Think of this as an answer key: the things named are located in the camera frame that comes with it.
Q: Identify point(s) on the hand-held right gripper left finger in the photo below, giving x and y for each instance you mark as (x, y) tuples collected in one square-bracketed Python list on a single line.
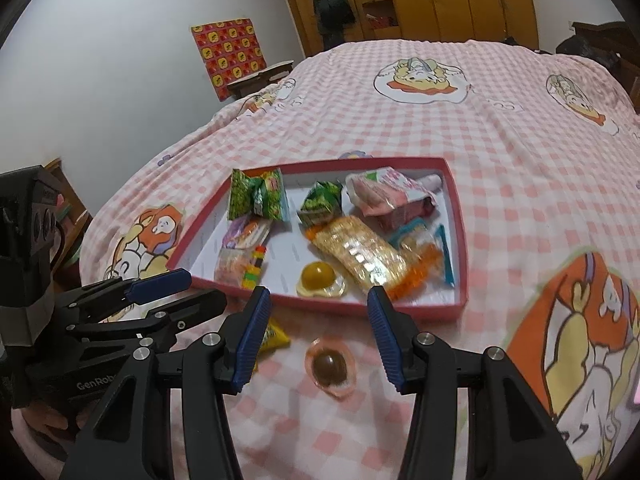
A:
[(252, 335)]

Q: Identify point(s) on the yellow jelly cup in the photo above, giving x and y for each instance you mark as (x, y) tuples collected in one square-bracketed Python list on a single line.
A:
[(319, 276)]

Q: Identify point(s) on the pink checked cartoon bedsheet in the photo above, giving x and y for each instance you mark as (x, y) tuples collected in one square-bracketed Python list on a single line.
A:
[(450, 120)]

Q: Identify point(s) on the dark cloth bundle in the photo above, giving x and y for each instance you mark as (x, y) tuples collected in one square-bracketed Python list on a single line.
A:
[(585, 49)]

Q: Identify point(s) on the blue packet of orange gummies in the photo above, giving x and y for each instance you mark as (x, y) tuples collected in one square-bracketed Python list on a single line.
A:
[(425, 260)]

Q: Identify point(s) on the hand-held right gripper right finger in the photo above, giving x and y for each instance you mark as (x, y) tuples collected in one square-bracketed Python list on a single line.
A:
[(385, 340)]

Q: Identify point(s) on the red yellow wall poster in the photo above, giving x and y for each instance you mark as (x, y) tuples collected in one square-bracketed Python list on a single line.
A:
[(225, 55)]

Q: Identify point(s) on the wooden wardrobe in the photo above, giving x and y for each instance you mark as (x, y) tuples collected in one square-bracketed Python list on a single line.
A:
[(475, 0)]

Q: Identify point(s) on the pink white snack packet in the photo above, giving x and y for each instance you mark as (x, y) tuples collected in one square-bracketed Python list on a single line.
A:
[(385, 195)]

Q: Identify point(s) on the red shallow cardboard box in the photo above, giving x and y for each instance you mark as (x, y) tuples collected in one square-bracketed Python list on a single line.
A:
[(287, 255)]

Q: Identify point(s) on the dark wooden headboard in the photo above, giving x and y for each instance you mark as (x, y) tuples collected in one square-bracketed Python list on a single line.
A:
[(600, 30)]

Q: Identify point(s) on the colourful candy skewer packet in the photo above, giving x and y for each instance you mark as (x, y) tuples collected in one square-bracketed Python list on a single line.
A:
[(235, 265)]

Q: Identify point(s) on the small green snack packet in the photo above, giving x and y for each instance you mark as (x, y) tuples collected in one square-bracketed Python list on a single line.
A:
[(320, 205)]

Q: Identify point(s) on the green bow-shaped snack packet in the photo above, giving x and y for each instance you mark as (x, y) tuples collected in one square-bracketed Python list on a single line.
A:
[(245, 195)]

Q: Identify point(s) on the brown jelly cup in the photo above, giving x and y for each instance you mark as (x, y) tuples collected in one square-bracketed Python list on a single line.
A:
[(330, 365)]

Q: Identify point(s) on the yellow burger gummy packet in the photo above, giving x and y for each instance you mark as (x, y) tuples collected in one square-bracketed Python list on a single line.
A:
[(274, 341)]

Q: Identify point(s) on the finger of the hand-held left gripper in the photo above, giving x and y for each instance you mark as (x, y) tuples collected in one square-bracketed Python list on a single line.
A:
[(160, 282), (195, 302)]

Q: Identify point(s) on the small wooden stool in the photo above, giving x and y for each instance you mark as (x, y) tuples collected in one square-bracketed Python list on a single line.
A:
[(260, 80)]

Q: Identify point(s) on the wooden side shelf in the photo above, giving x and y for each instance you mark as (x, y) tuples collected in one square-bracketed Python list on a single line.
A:
[(70, 220)]

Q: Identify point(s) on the clear rice cracker packet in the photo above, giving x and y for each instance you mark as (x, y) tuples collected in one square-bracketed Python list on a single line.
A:
[(360, 252)]

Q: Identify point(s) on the dark hanging jacket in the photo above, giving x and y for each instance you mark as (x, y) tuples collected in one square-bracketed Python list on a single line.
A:
[(332, 10)]

